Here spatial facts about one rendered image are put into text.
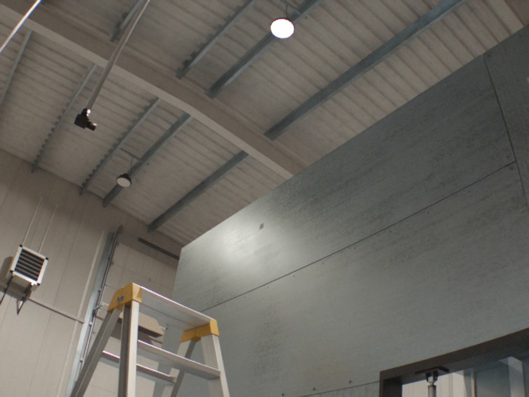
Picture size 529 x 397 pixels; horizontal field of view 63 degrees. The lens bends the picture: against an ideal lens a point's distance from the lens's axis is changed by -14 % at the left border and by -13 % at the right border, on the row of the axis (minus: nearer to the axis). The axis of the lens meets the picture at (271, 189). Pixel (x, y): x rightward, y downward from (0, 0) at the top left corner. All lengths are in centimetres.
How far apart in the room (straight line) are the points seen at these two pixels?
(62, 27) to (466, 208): 748
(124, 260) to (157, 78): 531
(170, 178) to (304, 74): 426
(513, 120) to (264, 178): 902
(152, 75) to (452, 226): 734
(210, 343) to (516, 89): 136
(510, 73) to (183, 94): 730
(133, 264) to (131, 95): 463
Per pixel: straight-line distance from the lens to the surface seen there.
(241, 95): 896
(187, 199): 1136
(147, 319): 1121
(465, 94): 186
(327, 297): 185
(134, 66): 842
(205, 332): 173
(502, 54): 188
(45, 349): 1108
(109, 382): 1139
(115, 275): 1200
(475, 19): 785
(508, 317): 136
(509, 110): 169
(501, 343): 134
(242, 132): 898
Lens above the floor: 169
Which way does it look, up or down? 37 degrees up
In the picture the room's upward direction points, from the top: 7 degrees clockwise
